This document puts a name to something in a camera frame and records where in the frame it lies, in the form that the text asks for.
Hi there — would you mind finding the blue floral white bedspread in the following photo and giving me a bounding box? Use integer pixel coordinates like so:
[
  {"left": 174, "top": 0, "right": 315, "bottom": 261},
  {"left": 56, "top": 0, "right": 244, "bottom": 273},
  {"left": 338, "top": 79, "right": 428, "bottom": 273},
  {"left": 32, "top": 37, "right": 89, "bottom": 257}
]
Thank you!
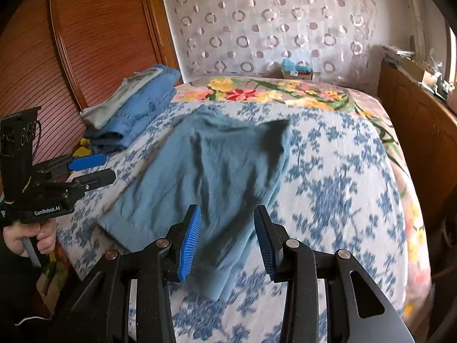
[{"left": 53, "top": 99, "right": 410, "bottom": 343}]

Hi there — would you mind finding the side window curtain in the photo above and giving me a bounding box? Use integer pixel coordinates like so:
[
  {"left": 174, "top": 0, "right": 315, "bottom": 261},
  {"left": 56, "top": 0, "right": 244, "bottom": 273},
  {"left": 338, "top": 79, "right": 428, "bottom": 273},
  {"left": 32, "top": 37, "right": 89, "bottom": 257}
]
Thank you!
[{"left": 407, "top": 0, "right": 428, "bottom": 60}]

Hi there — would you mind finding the wooden sideboard cabinet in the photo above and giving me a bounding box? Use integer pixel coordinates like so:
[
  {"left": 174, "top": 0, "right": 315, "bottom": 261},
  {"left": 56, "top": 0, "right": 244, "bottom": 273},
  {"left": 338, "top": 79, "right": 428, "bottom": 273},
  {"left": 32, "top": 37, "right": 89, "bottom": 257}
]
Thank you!
[{"left": 377, "top": 61, "right": 456, "bottom": 274}]

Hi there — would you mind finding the brown wooden wardrobe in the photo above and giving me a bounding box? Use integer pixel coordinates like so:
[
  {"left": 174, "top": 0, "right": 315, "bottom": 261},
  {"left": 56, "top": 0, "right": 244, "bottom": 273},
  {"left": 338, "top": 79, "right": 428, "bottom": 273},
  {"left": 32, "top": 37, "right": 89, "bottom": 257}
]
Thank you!
[{"left": 1, "top": 0, "right": 178, "bottom": 163}]

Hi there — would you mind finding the folded blue jeans stack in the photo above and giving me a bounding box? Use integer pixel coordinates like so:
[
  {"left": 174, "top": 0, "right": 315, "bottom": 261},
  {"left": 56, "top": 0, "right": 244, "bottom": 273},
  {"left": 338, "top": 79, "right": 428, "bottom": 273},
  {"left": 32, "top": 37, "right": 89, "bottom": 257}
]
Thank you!
[{"left": 85, "top": 64, "right": 181, "bottom": 154}]

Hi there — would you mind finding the circle patterned sheer curtain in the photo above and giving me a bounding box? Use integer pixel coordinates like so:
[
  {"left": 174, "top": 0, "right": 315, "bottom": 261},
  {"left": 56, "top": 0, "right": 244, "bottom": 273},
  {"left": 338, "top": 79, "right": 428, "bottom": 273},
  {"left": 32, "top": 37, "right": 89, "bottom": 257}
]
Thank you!
[{"left": 164, "top": 0, "right": 377, "bottom": 84}]

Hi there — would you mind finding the cardboard box with blue items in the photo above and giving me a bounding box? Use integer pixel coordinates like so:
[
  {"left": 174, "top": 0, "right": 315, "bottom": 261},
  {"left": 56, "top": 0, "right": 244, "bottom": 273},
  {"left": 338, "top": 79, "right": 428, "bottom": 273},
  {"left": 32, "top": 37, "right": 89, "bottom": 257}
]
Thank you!
[{"left": 281, "top": 58, "right": 313, "bottom": 81}]

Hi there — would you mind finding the pink floral bed cover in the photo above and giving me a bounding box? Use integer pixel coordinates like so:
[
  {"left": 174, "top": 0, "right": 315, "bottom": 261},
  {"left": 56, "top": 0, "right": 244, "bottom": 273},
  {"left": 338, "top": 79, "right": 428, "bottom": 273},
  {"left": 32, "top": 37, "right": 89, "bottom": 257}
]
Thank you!
[{"left": 172, "top": 77, "right": 433, "bottom": 328}]

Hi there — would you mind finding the folded grey garment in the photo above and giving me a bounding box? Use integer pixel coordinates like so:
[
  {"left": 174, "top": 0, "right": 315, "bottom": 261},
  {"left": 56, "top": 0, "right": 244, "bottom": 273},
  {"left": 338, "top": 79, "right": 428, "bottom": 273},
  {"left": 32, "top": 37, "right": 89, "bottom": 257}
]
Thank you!
[{"left": 80, "top": 67, "right": 163, "bottom": 129}]

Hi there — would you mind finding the window with white frame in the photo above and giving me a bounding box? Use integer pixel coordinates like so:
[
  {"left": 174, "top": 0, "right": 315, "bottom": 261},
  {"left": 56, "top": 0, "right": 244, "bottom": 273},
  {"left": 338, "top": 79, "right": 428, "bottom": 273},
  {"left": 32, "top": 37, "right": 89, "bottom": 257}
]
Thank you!
[{"left": 445, "top": 23, "right": 456, "bottom": 86}]

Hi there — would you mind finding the person's left hand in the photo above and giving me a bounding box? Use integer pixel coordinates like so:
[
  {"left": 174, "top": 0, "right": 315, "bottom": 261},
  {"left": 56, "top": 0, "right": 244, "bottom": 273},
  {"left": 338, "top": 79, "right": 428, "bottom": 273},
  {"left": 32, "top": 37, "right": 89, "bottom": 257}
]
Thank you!
[{"left": 2, "top": 219, "right": 57, "bottom": 257}]

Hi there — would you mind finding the cardboard box on sideboard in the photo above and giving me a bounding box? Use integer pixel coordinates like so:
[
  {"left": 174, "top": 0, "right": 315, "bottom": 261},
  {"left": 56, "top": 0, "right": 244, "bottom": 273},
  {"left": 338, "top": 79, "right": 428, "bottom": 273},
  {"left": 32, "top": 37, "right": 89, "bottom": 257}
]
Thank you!
[{"left": 400, "top": 57, "right": 438, "bottom": 88}]

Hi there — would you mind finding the yellow plush toy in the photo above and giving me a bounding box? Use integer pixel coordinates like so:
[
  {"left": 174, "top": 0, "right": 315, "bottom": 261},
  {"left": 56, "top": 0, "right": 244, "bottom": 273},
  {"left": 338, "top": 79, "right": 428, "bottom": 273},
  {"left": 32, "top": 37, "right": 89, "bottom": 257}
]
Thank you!
[{"left": 72, "top": 138, "right": 93, "bottom": 158}]

